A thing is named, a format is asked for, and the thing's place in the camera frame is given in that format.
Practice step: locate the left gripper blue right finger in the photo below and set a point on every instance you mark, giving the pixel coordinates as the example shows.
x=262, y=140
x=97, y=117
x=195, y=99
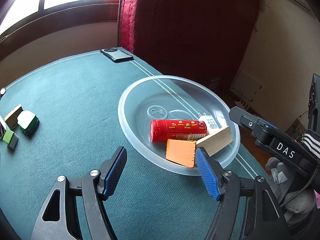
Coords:
x=211, y=173

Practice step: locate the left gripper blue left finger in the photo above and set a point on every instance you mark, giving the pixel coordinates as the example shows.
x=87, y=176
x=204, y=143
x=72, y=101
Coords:
x=111, y=171

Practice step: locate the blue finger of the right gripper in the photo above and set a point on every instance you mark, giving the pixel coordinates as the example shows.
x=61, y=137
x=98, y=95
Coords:
x=245, y=120
x=264, y=122

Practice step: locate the white USB charger plug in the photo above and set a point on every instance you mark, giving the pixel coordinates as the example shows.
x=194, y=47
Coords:
x=211, y=124

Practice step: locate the long natural wooden block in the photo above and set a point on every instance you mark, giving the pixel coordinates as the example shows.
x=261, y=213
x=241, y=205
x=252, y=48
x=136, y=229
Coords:
x=216, y=141

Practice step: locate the orange striped triangular block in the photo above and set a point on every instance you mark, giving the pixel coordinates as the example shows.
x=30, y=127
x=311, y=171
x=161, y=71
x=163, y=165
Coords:
x=181, y=152

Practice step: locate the red Skittles candy can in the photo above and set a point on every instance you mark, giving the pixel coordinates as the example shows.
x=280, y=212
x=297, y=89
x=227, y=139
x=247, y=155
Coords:
x=163, y=130

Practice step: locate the green tin box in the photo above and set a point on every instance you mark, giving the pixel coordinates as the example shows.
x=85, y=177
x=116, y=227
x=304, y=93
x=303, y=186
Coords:
x=28, y=122

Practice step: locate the green white mahjong tile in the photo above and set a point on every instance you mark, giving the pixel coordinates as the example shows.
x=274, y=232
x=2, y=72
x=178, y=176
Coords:
x=10, y=138

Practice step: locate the small tan wooden block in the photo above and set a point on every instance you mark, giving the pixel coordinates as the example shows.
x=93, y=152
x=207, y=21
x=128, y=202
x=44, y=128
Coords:
x=11, y=118

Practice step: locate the white striped triangular block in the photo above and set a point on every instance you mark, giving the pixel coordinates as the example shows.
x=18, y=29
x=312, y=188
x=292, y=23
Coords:
x=3, y=127

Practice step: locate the grey gloved right hand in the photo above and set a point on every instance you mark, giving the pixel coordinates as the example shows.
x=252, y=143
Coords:
x=287, y=187

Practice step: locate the white wifi router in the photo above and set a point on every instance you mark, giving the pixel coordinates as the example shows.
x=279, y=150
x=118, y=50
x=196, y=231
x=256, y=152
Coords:
x=246, y=89

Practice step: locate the clear plastic bowl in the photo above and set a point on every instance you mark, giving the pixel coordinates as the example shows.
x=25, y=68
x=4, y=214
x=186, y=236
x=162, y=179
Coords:
x=163, y=97

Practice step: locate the black smartphone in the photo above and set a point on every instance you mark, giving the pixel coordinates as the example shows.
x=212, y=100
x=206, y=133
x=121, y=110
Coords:
x=116, y=55

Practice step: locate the red quilted curtain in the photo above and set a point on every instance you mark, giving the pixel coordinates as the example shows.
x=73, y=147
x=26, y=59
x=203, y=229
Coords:
x=126, y=23

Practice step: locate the brown wooden window frame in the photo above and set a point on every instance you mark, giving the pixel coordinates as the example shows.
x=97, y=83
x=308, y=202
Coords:
x=24, y=21

